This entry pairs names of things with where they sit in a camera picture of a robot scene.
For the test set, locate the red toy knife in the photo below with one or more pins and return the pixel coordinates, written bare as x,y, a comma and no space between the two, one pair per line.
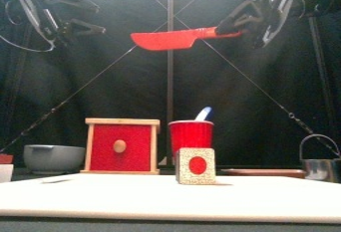
169,40

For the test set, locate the toy sushi block red centre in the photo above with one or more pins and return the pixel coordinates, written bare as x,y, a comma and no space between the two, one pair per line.
196,165

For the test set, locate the red plastic cup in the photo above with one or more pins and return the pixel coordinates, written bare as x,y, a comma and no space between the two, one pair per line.
190,136

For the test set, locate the wooden box red drawer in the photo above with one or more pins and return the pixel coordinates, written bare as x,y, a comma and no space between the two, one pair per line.
121,146

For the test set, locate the grey bowl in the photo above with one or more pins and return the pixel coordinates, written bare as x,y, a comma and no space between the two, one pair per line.
52,159

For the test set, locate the brown tray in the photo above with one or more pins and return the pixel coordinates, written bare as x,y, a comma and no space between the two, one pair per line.
262,172

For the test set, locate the red and white cup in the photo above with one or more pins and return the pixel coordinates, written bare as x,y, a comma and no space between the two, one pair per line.
6,168

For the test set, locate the white cutting board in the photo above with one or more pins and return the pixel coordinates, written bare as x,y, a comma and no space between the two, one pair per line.
169,197

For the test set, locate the vertical metal frame pole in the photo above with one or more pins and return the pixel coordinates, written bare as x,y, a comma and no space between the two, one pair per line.
170,60

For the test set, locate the dark side frame post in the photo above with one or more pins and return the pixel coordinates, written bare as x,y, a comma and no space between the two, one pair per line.
321,73

